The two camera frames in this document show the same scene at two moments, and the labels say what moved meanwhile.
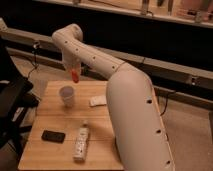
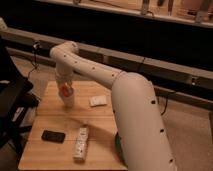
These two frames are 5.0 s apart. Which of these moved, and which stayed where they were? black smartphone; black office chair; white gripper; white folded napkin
Moved: white gripper
Stayed: black office chair; white folded napkin; black smartphone
